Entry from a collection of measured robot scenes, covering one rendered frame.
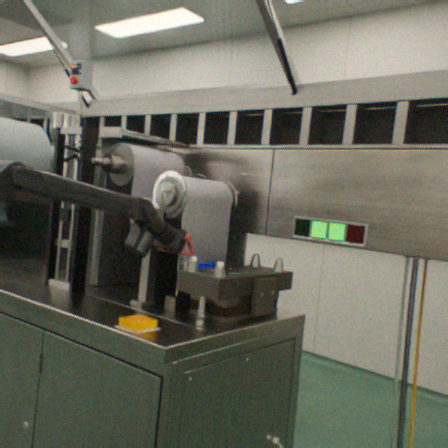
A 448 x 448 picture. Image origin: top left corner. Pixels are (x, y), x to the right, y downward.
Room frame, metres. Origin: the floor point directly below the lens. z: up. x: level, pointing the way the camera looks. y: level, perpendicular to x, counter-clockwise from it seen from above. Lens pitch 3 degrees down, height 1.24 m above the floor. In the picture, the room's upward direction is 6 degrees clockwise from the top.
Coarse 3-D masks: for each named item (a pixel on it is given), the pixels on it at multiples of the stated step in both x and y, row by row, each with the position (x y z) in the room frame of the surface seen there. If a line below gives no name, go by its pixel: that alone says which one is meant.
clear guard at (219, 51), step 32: (32, 0) 2.06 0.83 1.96; (64, 0) 1.97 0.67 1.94; (96, 0) 1.89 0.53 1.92; (128, 0) 1.81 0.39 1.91; (160, 0) 1.73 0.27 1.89; (192, 0) 1.67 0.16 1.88; (224, 0) 1.61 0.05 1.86; (64, 32) 2.12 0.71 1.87; (96, 32) 2.02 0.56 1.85; (128, 32) 1.93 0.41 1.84; (160, 32) 1.85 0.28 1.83; (192, 32) 1.77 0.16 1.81; (224, 32) 1.70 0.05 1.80; (256, 32) 1.64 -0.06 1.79; (96, 64) 2.18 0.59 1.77; (128, 64) 2.07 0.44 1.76; (160, 64) 1.98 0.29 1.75; (192, 64) 1.89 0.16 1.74; (224, 64) 1.81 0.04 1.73; (256, 64) 1.74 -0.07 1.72
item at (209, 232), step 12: (192, 216) 1.55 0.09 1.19; (204, 216) 1.59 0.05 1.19; (216, 216) 1.64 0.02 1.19; (228, 216) 1.69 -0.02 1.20; (192, 228) 1.55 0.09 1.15; (204, 228) 1.60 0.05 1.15; (216, 228) 1.64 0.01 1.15; (228, 228) 1.69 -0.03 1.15; (192, 240) 1.55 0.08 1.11; (204, 240) 1.60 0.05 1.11; (216, 240) 1.65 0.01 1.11; (204, 252) 1.60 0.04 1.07; (216, 252) 1.65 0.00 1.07; (180, 264) 1.52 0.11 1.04
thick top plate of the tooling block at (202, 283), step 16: (192, 272) 1.43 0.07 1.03; (208, 272) 1.46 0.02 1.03; (240, 272) 1.53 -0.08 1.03; (256, 272) 1.57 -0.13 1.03; (272, 272) 1.60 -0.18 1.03; (288, 272) 1.65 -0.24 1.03; (176, 288) 1.46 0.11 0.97; (192, 288) 1.42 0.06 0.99; (208, 288) 1.38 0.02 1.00; (224, 288) 1.38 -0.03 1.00; (240, 288) 1.44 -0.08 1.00; (288, 288) 1.65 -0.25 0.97
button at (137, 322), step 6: (120, 318) 1.26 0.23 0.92; (126, 318) 1.26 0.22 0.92; (132, 318) 1.26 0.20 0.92; (138, 318) 1.27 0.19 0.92; (144, 318) 1.27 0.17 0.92; (150, 318) 1.28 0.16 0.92; (120, 324) 1.26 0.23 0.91; (126, 324) 1.24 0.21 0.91; (132, 324) 1.23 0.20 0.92; (138, 324) 1.22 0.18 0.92; (144, 324) 1.24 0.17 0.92; (150, 324) 1.25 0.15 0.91; (156, 324) 1.27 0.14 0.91; (132, 330) 1.23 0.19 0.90; (138, 330) 1.22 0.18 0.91
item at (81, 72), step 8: (72, 64) 1.91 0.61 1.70; (80, 64) 1.89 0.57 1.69; (88, 64) 1.90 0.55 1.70; (72, 72) 1.91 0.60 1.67; (80, 72) 1.89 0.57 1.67; (88, 72) 1.90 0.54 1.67; (72, 80) 1.89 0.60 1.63; (80, 80) 1.89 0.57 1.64; (88, 80) 1.91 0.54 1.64; (72, 88) 1.91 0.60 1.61; (80, 88) 1.90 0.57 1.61; (88, 88) 1.91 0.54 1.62
